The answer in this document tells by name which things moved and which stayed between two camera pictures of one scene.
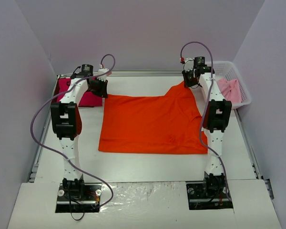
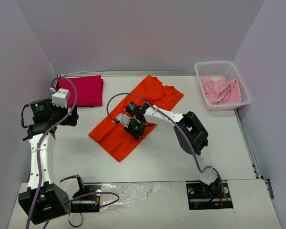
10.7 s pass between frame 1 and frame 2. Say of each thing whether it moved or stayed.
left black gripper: moved
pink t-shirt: stayed
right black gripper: moved
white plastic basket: stayed
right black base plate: stayed
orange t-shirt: moved
